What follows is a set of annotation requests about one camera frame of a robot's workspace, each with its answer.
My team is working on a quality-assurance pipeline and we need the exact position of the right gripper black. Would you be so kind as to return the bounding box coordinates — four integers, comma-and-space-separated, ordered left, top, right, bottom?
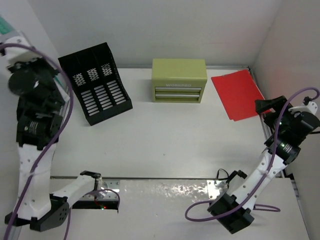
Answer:
255, 95, 299, 133

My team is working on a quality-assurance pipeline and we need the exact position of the black three-slot file organizer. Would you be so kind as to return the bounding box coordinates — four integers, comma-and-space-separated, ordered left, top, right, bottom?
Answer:
58, 42, 133, 126

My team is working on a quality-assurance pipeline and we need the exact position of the red folder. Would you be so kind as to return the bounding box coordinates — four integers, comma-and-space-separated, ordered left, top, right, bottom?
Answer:
211, 69, 264, 122

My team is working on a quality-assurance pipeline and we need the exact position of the green notebook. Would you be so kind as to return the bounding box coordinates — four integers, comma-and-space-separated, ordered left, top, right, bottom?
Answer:
0, 16, 17, 38

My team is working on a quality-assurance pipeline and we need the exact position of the green metal drawer toolbox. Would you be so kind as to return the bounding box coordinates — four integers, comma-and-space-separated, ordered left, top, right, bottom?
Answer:
151, 58, 208, 104

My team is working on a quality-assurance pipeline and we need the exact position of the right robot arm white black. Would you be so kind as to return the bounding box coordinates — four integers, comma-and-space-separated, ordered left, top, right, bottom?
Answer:
207, 96, 320, 234

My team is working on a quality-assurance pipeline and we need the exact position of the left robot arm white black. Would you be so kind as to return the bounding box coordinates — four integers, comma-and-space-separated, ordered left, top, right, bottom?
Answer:
4, 58, 101, 232

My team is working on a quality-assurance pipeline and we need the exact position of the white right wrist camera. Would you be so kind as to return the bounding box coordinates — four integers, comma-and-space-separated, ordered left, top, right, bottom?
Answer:
289, 101, 318, 115

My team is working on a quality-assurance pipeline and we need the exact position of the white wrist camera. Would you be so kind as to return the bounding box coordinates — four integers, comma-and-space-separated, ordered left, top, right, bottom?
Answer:
0, 30, 38, 66
289, 101, 318, 115

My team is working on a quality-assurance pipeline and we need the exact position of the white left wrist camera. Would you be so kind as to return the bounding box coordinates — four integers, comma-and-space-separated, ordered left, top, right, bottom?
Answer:
0, 30, 38, 66

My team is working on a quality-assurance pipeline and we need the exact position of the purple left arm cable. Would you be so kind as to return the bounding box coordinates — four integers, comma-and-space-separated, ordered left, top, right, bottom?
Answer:
0, 43, 121, 240

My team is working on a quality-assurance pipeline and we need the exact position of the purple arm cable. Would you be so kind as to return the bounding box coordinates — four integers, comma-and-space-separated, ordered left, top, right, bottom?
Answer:
0, 43, 121, 240
184, 86, 320, 223

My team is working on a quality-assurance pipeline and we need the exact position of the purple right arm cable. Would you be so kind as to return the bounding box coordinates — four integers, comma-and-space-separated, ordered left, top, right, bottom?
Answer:
184, 86, 320, 223

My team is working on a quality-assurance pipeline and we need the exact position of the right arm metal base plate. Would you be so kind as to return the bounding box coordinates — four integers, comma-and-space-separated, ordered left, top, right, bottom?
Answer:
206, 180, 229, 201

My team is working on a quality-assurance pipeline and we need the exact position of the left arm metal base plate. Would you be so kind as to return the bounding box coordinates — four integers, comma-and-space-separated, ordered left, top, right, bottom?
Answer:
77, 178, 120, 201

